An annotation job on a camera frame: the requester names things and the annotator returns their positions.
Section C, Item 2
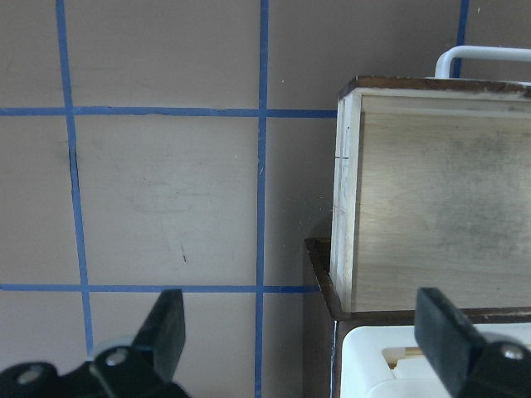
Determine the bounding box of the white plastic tray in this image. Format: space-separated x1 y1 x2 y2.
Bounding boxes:
340 322 530 397

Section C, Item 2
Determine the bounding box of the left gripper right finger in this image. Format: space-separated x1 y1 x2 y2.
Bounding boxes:
415 288 530 397

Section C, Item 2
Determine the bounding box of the wooden drawer with white handle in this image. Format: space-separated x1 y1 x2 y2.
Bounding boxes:
329 46 530 313

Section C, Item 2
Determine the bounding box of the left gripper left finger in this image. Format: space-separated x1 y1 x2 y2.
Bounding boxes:
1 289 188 397

